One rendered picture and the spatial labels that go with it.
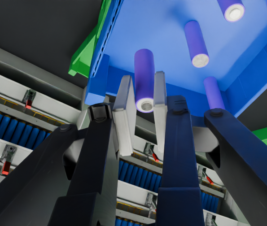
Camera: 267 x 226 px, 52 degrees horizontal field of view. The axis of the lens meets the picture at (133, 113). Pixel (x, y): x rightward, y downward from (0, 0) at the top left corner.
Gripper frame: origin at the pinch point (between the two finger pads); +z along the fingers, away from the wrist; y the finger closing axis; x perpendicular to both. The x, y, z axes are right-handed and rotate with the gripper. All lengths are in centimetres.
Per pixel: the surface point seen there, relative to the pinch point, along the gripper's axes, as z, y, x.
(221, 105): 15.3, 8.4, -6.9
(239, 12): 8.9, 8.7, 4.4
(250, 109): 80, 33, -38
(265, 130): 84, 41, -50
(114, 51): 17.7, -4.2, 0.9
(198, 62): 11.0, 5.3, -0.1
